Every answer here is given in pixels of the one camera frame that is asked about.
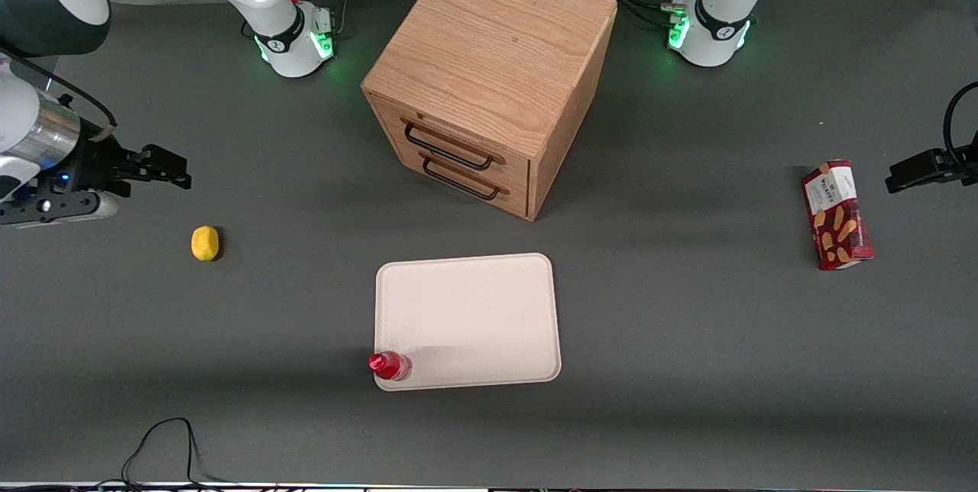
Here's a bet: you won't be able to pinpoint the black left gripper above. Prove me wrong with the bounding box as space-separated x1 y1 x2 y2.
885 145 978 195

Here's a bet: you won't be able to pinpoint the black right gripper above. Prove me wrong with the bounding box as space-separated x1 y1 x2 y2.
70 134 193 196

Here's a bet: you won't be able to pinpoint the red coke bottle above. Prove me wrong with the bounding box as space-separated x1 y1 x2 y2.
368 351 414 383

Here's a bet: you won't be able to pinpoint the beige rectangular tray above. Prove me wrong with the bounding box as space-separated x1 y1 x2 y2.
374 252 562 392

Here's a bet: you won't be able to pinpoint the yellow lemon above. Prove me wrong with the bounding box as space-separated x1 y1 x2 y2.
191 225 221 262

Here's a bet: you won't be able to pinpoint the red shortbread cookie box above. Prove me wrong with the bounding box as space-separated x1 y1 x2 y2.
801 160 875 272

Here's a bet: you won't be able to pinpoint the wooden drawer front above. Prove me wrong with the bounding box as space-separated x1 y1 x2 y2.
376 101 533 189
388 142 531 219

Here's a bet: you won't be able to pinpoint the wooden drawer cabinet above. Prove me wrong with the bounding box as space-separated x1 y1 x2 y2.
361 0 618 222

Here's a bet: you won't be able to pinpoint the black looped wrist cable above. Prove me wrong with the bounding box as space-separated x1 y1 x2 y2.
943 81 978 166

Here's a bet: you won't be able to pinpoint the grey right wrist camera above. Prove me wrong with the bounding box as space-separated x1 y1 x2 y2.
0 189 121 230

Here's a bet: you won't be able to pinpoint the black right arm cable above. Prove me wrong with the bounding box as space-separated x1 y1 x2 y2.
0 40 118 143

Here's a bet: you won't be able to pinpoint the thin black table cable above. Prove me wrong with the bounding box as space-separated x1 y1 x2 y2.
121 416 234 488

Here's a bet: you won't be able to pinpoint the black metal drawer handle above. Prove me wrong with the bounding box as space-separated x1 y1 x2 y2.
403 121 496 172
421 157 502 202

